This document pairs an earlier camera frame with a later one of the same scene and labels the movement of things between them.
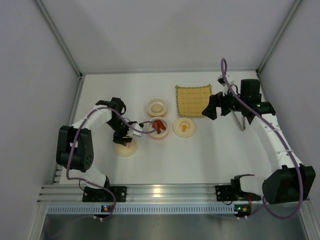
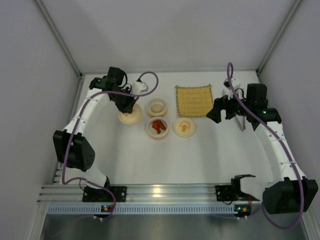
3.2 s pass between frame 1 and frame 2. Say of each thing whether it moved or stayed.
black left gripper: moved
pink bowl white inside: stayed
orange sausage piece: stayed
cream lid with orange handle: stayed
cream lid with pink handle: moved
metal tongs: stayed
